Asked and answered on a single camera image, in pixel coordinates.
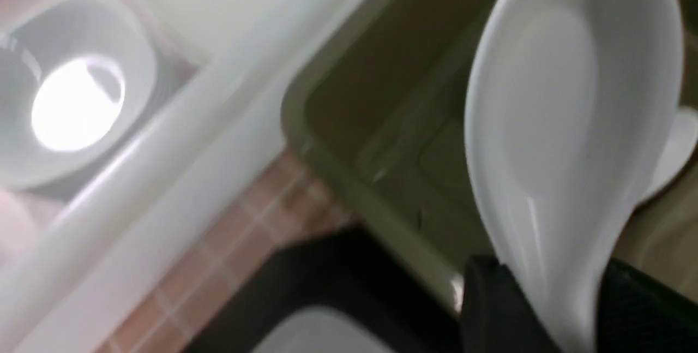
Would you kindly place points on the large white plastic bin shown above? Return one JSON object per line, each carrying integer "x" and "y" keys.
{"x": 114, "y": 243}

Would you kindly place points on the white ceramic spoon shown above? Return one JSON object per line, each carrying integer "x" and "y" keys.
{"x": 568, "y": 108}

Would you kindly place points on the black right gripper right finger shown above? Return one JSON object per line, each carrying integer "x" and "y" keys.
{"x": 638, "y": 313}

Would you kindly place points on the olive green plastic bin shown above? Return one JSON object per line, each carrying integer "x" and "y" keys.
{"x": 379, "y": 115}

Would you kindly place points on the stack of white bowls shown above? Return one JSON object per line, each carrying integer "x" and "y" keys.
{"x": 79, "y": 78}

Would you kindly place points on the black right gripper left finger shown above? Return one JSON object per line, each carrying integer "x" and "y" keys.
{"x": 495, "y": 315}

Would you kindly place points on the black plastic tray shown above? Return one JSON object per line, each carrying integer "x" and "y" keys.
{"x": 347, "y": 271}

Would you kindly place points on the large white square plate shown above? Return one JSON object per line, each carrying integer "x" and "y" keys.
{"x": 320, "y": 329}

